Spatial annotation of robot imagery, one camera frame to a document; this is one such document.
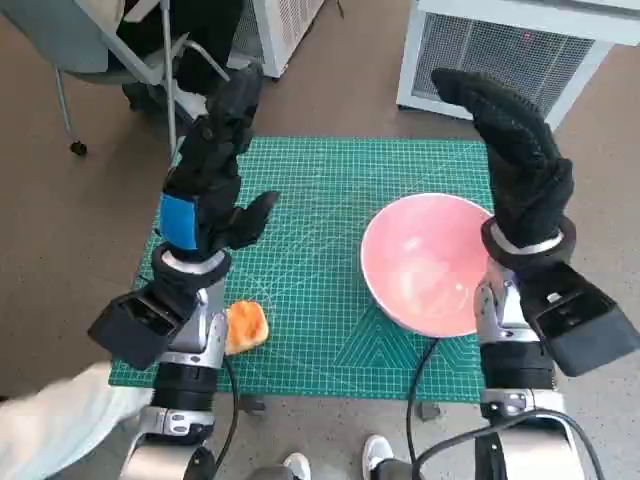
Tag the person with white shoes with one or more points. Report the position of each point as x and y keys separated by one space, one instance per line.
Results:
x=376 y=452

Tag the large white mesh cabinet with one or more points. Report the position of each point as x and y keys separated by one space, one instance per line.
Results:
x=500 y=55

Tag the grey office chair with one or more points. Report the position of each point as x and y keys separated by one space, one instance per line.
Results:
x=60 y=35

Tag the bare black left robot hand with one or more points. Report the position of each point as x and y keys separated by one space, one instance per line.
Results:
x=210 y=175

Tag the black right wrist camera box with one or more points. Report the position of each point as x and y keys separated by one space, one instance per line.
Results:
x=585 y=325

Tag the pink bowl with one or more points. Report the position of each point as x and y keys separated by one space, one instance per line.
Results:
x=415 y=250

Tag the orange striped toy bread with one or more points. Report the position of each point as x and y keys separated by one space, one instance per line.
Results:
x=247 y=327

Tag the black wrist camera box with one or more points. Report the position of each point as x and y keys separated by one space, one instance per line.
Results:
x=135 y=325
x=585 y=325

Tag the person in white clothing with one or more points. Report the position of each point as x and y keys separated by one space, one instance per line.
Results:
x=55 y=420

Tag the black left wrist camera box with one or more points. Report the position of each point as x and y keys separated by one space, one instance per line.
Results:
x=135 y=325

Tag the small white mesh cabinet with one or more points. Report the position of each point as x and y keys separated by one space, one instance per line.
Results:
x=285 y=25

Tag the seated person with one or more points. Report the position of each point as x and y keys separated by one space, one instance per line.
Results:
x=205 y=35

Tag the green cutting mat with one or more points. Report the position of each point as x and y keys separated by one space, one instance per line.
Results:
x=310 y=225

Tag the grey table leg bracket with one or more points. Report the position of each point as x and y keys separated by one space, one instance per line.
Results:
x=428 y=411
x=251 y=404

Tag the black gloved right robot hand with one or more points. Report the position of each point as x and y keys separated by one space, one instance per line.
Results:
x=525 y=170

